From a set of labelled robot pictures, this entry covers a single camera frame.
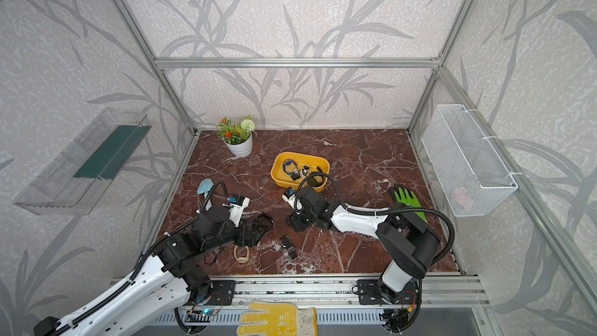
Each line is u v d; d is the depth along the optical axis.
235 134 0.99
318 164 1.04
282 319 0.69
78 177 0.64
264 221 0.89
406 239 0.45
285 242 0.85
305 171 1.04
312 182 0.97
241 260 0.79
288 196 0.77
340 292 0.75
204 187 0.97
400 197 0.94
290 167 1.04
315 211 0.67
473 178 0.60
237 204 0.67
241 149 1.05
